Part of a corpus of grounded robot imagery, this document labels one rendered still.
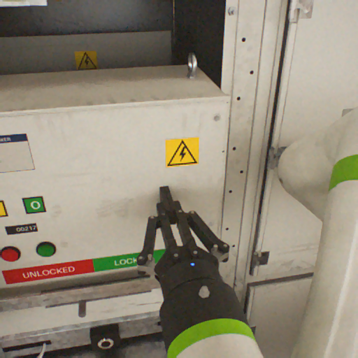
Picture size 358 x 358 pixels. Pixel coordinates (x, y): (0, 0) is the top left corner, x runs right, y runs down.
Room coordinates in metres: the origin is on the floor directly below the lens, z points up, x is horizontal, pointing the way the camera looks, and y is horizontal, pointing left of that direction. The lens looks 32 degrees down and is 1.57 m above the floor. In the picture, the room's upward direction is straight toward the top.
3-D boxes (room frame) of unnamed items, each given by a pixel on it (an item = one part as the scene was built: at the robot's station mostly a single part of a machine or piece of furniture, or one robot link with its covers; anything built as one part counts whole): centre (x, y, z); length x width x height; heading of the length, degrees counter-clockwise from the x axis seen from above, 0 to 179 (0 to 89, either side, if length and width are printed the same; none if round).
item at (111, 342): (0.46, 0.16, 0.90); 0.06 x 0.03 x 0.05; 102
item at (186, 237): (0.39, -0.01, 1.23); 0.11 x 0.01 x 0.04; 10
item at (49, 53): (1.22, 0.32, 1.28); 0.58 x 0.02 x 0.19; 102
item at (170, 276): (0.32, -0.01, 1.23); 0.09 x 0.08 x 0.07; 12
